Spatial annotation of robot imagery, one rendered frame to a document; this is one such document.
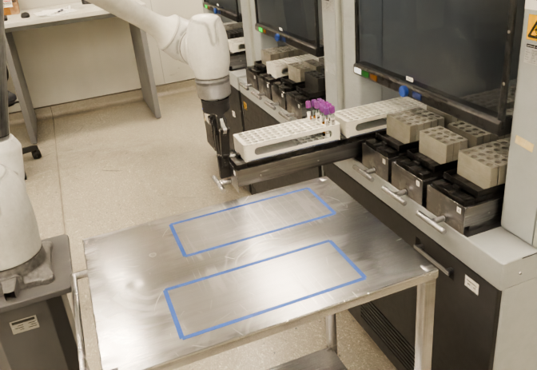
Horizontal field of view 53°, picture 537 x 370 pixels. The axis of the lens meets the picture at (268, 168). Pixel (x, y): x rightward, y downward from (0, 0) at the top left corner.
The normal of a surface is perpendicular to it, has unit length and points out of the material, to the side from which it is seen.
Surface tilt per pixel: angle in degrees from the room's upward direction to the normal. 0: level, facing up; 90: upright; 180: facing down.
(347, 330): 0
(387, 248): 0
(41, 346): 90
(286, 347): 0
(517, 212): 90
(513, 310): 90
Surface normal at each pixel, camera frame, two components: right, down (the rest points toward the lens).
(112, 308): -0.09, -0.90
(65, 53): 0.37, 0.37
